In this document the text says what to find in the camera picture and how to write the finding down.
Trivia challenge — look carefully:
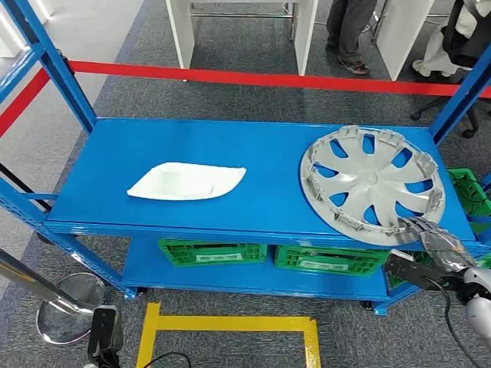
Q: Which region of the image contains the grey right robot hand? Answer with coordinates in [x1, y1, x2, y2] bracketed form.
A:
[398, 216, 477, 279]

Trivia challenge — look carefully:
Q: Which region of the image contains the silver plastic hubcap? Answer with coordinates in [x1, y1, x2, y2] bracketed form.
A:
[299, 124, 446, 248]

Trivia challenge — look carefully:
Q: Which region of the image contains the blue metal shelf rack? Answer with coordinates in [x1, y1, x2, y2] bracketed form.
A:
[0, 0, 491, 317]

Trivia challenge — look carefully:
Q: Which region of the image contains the white plastic part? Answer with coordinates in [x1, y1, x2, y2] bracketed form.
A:
[126, 162, 247, 202]

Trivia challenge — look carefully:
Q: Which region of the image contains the green plastic crate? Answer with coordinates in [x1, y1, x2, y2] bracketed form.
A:
[446, 168, 491, 235]
[388, 250, 491, 291]
[273, 245, 391, 278]
[157, 238, 268, 268]

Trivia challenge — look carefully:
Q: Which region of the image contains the person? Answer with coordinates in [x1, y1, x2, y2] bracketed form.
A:
[325, 0, 378, 76]
[412, 0, 491, 79]

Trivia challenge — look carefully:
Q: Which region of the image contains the black office chair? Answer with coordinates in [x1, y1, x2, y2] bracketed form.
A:
[410, 0, 491, 139]

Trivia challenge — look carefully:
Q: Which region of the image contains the white desk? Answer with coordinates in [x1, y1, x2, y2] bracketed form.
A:
[165, 0, 319, 77]
[370, 0, 436, 82]

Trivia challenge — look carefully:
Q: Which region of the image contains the red barrier belt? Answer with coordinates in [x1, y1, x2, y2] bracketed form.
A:
[0, 68, 51, 139]
[66, 60, 491, 99]

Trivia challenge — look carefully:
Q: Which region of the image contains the chrome stanchion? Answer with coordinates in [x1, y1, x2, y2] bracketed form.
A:
[0, 248, 107, 347]

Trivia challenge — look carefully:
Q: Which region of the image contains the black pole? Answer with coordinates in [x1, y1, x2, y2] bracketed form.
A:
[0, 162, 53, 212]

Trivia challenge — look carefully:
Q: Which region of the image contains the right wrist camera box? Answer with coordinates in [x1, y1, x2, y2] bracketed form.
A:
[384, 248, 467, 294]

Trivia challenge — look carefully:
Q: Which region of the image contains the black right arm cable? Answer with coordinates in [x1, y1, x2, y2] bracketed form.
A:
[423, 276, 484, 368]

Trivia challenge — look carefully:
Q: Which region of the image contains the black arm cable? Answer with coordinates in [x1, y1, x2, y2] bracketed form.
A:
[142, 351, 193, 368]
[423, 276, 484, 368]

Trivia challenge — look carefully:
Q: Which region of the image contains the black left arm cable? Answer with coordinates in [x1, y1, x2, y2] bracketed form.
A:
[142, 351, 193, 368]

